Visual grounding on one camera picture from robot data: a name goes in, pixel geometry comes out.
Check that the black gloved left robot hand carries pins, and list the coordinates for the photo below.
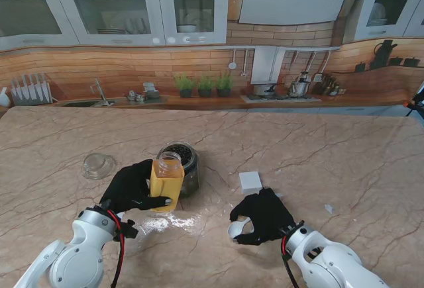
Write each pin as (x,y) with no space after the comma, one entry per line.
(129,188)

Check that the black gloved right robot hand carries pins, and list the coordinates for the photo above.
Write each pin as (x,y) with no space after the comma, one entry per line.
(268,215)

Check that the white plastic spoon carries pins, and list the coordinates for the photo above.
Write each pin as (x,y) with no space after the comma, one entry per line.
(236,229)

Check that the yellow coffee jar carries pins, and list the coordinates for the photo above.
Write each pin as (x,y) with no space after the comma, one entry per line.
(165,182)

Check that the white square jar lid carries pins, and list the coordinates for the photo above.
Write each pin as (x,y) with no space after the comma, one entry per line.
(250,182)

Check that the domed glass jar lid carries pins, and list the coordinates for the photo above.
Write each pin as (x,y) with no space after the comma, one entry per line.
(98,166)

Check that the glass jar with coffee beans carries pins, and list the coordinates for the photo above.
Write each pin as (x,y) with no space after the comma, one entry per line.
(187,165)

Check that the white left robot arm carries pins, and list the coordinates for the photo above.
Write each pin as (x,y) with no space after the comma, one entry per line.
(69,258)

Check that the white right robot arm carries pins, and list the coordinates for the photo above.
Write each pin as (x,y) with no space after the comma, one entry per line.
(331,261)

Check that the printed kitchen backdrop banner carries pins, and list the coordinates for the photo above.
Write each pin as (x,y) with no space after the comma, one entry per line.
(132,66)

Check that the black tripod with orange clip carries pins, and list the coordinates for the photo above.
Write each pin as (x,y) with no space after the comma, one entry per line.
(418,101)

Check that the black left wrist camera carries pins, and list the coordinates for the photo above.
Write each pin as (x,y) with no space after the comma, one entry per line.
(128,230)

